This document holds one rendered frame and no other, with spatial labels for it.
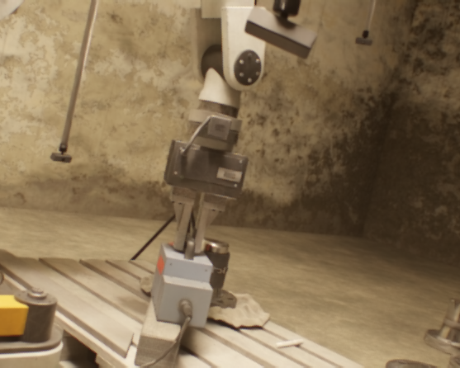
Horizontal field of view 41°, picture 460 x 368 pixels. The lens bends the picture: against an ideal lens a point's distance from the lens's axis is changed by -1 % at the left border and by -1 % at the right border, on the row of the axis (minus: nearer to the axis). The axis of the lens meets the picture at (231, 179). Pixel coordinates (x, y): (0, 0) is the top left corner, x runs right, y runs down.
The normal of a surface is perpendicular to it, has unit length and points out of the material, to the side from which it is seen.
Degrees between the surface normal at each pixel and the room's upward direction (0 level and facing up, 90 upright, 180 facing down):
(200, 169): 90
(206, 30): 90
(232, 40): 90
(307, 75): 90
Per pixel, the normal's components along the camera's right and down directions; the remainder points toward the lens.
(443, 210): -0.69, -0.11
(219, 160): 0.18, 0.10
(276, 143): 0.69, 0.20
